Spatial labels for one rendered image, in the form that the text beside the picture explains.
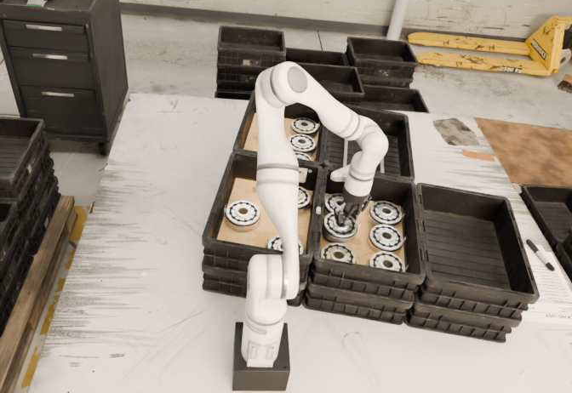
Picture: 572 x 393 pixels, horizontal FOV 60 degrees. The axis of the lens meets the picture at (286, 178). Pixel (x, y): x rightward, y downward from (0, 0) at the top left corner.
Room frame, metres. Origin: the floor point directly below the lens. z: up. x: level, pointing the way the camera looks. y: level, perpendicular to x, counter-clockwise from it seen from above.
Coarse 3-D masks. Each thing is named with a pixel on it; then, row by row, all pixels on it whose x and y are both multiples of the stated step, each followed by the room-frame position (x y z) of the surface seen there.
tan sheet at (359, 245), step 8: (368, 208) 1.20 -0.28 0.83; (400, 208) 1.22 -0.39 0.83; (360, 216) 1.16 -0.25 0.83; (360, 224) 1.12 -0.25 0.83; (368, 224) 1.13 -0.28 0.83; (400, 224) 1.15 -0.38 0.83; (360, 232) 1.09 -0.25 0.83; (368, 232) 1.09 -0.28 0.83; (400, 232) 1.11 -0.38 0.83; (328, 240) 1.03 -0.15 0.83; (352, 240) 1.05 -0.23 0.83; (360, 240) 1.05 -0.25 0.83; (320, 248) 0.99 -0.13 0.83; (352, 248) 1.01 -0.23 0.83; (360, 248) 1.02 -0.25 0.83; (368, 248) 1.02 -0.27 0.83; (360, 256) 0.99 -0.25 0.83; (368, 256) 0.99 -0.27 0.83; (400, 256) 1.01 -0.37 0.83; (360, 264) 0.96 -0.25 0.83
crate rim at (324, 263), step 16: (384, 176) 1.25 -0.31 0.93; (320, 192) 1.13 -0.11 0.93; (416, 192) 1.20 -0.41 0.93; (416, 208) 1.12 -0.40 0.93; (320, 224) 1.00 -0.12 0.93; (416, 224) 1.06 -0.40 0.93; (320, 240) 0.94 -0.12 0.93; (416, 240) 1.00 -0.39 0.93; (352, 272) 0.86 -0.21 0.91; (368, 272) 0.86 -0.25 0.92; (384, 272) 0.86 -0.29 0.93; (400, 272) 0.87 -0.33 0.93
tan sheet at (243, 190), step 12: (240, 180) 1.24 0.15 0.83; (252, 180) 1.25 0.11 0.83; (240, 192) 1.18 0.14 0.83; (252, 192) 1.19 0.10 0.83; (312, 192) 1.24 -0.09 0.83; (228, 204) 1.12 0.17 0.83; (264, 216) 1.09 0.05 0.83; (300, 216) 1.12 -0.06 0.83; (228, 228) 1.02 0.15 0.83; (264, 228) 1.04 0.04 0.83; (300, 228) 1.07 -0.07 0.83; (228, 240) 0.97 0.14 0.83; (240, 240) 0.98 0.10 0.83; (252, 240) 0.99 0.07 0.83; (264, 240) 0.99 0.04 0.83; (300, 240) 1.02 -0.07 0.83
